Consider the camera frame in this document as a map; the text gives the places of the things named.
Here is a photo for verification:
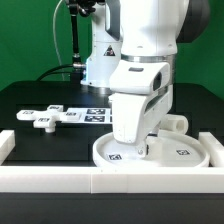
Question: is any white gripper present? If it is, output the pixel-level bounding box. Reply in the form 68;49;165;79
109;60;173;158

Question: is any white round table top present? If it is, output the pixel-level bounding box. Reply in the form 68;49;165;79
93;130;210;169

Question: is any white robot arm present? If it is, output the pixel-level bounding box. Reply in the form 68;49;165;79
82;0;210;157

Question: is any white fiducial marker sheet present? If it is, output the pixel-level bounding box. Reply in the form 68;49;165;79
65;108;112;124

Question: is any white right fence bar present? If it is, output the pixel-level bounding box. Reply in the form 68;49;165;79
199;132;224;167

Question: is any white fence bar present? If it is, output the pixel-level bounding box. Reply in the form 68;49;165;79
0;166;224;193
0;130;15;166
199;132;224;167

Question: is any white cross-shaped table base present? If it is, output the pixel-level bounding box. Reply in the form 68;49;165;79
16;105;81;133

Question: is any white front fence bar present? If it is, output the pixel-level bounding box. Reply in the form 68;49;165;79
0;166;224;193

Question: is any white left fence bar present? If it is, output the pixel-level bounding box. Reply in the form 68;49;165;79
0;130;15;166

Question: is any black cable bundle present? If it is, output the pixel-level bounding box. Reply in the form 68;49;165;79
35;64;75;82

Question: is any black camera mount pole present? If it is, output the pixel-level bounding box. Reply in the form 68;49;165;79
65;0;105;84

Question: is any grey cable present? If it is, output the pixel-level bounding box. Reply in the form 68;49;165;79
52;0;68;81

